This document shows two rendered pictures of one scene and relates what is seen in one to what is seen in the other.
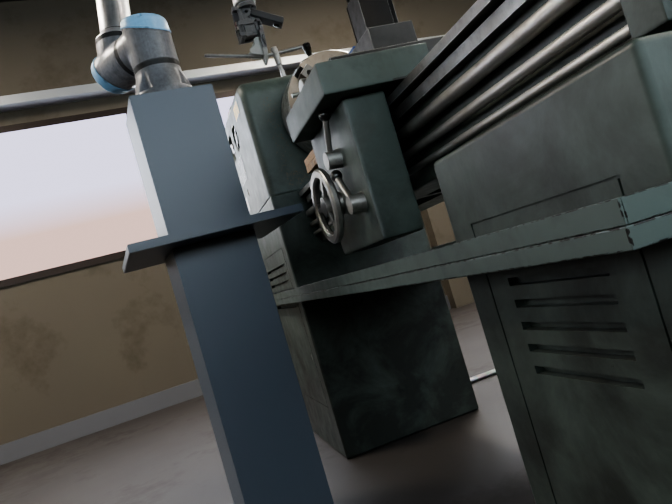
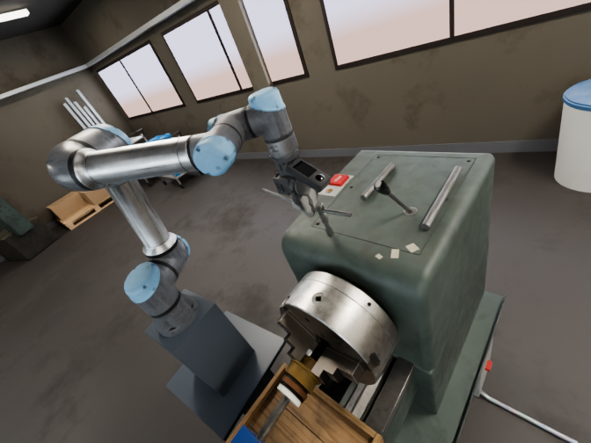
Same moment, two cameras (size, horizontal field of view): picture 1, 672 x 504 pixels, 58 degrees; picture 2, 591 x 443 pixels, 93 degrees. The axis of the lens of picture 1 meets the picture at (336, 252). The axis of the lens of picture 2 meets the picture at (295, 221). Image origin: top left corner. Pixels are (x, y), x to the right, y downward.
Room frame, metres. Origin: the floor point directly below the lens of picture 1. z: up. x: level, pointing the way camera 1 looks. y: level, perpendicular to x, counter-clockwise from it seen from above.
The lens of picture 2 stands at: (1.74, -0.58, 1.80)
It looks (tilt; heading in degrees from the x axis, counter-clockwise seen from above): 35 degrees down; 70
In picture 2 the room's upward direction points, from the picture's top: 23 degrees counter-clockwise
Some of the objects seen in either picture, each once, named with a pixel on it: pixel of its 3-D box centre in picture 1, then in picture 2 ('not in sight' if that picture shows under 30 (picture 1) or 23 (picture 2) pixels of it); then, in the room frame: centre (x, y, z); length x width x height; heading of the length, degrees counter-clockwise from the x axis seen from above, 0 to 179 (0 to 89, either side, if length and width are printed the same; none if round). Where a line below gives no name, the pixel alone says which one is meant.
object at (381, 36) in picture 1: (377, 56); not in sight; (1.30, -0.21, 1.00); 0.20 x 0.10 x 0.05; 16
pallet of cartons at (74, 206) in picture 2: not in sight; (86, 200); (0.24, 6.39, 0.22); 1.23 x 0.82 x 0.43; 22
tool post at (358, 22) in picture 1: (372, 18); not in sight; (1.28, -0.22, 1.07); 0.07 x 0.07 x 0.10; 16
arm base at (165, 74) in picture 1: (161, 85); (171, 308); (1.51, 0.30, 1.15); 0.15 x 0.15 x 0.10
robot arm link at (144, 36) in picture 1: (147, 43); (151, 286); (1.52, 0.31, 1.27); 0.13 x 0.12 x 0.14; 51
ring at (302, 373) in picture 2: not in sight; (302, 376); (1.74, -0.17, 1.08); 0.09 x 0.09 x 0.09; 16
